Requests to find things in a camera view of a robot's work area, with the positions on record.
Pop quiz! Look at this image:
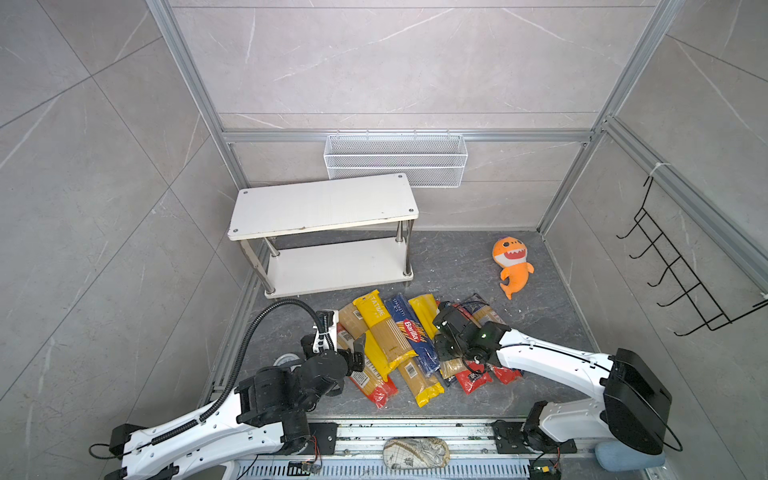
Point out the blue grey foam roll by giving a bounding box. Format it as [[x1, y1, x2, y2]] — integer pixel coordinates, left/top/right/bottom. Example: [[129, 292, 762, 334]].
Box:
[[594, 441, 666, 472]]

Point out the red yellow spaghetti bag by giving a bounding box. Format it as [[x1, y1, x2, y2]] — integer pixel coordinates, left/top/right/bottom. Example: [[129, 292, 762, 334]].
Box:
[[451, 303, 492, 394]]

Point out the blue Barilla spaghetti box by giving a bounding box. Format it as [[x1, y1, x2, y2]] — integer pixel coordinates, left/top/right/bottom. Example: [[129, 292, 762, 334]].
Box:
[[384, 293, 440, 377]]

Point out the white wire mesh basket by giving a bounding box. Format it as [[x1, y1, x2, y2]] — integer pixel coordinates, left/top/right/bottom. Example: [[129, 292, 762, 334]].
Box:
[[323, 133, 469, 188]]

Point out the black wire hook rack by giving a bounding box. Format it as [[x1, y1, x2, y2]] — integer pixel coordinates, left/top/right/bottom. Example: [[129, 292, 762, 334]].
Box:
[[616, 176, 767, 338]]

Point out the long yellow spaghetti bag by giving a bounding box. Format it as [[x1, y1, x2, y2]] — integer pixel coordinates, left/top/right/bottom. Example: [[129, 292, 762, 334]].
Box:
[[397, 358, 445, 407]]

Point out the red spaghetti bag with label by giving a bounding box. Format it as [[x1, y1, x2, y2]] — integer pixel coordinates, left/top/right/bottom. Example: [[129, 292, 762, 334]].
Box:
[[337, 327, 398, 409]]

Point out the patterned cloth pouch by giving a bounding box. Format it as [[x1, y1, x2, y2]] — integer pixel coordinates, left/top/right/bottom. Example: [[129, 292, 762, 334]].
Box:
[[382, 437, 451, 470]]

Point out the orange shark plush toy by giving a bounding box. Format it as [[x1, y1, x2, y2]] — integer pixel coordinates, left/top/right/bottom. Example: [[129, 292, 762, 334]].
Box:
[[492, 237, 535, 300]]

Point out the clear blue spaghetti bag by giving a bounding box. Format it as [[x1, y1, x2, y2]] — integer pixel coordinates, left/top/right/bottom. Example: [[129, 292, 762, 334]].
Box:
[[461, 293, 507, 327]]

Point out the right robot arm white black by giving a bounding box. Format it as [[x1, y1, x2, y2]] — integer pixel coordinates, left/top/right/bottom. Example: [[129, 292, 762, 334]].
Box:
[[432, 302, 672, 456]]

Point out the white two-tier shelf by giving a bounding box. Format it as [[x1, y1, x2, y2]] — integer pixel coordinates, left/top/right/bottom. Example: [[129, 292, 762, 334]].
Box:
[[228, 173, 419, 299]]

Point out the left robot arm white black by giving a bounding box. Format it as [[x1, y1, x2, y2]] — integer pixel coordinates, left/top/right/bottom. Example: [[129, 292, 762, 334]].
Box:
[[107, 338, 365, 479]]

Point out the left black corrugated cable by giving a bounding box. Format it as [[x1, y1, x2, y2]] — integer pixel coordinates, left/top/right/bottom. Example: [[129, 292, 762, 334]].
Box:
[[149, 298, 328, 445]]

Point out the yellow spaghetti bag with barcode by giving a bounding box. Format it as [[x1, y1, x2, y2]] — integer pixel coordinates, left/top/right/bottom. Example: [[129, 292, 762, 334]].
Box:
[[408, 294, 467, 383]]

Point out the yellow wholewheat spaghetti bag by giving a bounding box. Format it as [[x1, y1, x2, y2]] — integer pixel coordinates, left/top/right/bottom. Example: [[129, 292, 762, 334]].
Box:
[[353, 290, 416, 371]]

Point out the tan yellow pasta bag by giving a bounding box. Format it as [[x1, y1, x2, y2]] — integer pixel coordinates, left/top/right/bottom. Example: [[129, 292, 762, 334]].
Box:
[[339, 303, 392, 382]]

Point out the small white alarm clock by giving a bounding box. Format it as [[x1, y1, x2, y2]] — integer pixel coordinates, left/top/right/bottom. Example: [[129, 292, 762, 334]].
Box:
[[273, 353, 303, 369]]

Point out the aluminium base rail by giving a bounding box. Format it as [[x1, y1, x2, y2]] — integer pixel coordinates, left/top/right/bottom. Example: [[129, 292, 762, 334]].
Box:
[[190, 418, 647, 479]]

